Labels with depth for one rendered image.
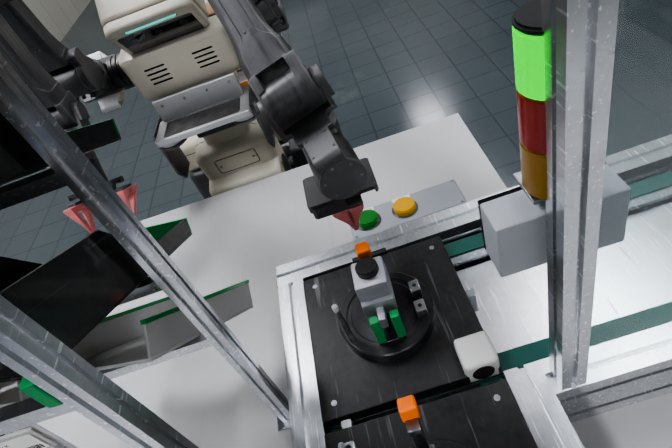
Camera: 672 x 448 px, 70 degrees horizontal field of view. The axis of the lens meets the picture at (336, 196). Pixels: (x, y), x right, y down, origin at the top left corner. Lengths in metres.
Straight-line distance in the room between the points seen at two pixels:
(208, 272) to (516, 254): 0.76
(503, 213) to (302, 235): 0.66
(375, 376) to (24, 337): 0.46
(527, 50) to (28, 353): 0.37
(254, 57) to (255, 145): 0.78
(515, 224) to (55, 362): 0.37
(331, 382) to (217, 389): 0.28
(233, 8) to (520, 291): 0.57
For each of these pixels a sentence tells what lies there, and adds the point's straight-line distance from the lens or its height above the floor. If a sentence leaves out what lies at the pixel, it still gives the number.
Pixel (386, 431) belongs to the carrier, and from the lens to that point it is 0.67.
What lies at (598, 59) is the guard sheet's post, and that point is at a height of 1.40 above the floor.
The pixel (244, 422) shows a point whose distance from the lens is 0.87.
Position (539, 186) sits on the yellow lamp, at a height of 1.28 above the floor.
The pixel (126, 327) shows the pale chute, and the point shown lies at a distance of 0.75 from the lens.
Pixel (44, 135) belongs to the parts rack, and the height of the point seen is 1.43.
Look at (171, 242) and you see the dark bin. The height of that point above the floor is 1.22.
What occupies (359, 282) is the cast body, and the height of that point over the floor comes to 1.09.
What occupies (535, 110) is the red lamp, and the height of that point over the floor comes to 1.35.
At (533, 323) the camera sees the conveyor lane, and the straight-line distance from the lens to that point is 0.77.
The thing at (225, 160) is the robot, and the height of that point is 0.86.
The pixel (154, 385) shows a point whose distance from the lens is 1.01.
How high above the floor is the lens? 1.58
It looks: 40 degrees down
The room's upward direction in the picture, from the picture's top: 23 degrees counter-clockwise
